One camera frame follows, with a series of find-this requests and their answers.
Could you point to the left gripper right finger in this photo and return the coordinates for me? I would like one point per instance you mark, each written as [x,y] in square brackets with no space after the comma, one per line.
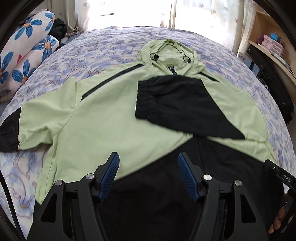
[226,211]

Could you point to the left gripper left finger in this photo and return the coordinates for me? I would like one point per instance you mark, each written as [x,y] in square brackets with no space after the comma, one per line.
[70,211]

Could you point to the green and black hooded jacket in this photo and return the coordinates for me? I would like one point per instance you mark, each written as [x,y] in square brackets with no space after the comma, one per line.
[149,111]

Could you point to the dark clothes pile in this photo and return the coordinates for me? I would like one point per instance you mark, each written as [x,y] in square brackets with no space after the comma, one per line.
[58,30]

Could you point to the person's right hand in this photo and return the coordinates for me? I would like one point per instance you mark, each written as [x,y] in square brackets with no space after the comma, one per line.
[278,220]

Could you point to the black white patterned cloth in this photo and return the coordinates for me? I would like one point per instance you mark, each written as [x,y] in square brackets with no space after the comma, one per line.
[271,81]

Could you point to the white cardboard box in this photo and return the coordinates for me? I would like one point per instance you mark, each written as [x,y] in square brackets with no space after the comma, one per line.
[245,59]

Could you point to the pink storage boxes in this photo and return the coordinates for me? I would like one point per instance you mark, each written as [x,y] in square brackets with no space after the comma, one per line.
[272,46]

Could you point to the wooden shelf unit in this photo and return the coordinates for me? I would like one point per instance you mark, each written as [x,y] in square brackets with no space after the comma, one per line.
[264,24]

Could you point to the white floral curtain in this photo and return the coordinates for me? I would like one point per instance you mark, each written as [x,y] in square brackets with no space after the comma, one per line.
[228,23]

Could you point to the white blue flower quilt roll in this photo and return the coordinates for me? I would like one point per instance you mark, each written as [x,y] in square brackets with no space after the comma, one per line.
[26,49]

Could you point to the blue cat print blanket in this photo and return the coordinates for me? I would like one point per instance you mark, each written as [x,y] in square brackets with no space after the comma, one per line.
[95,51]

